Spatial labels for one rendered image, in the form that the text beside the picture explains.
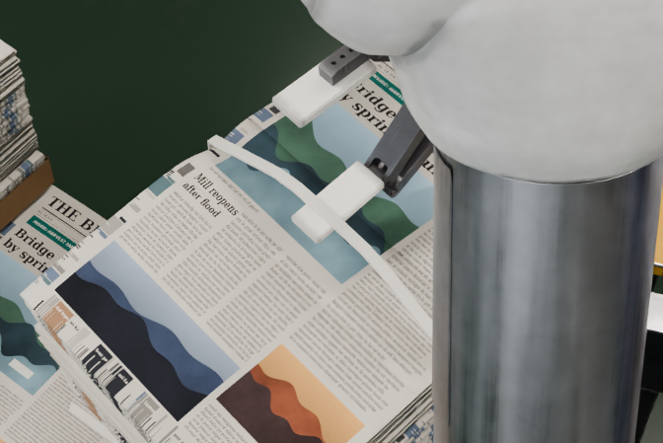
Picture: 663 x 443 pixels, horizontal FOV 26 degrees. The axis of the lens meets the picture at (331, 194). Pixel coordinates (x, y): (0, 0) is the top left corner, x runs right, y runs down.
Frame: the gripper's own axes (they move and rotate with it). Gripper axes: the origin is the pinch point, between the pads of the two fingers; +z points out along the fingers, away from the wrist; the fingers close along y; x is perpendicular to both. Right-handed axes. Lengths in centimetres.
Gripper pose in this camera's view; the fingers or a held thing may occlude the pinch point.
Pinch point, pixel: (307, 163)
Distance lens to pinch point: 102.6
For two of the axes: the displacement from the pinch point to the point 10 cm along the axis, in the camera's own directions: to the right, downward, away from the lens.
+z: -7.5, 5.8, -3.3
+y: 0.7, 5.6, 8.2
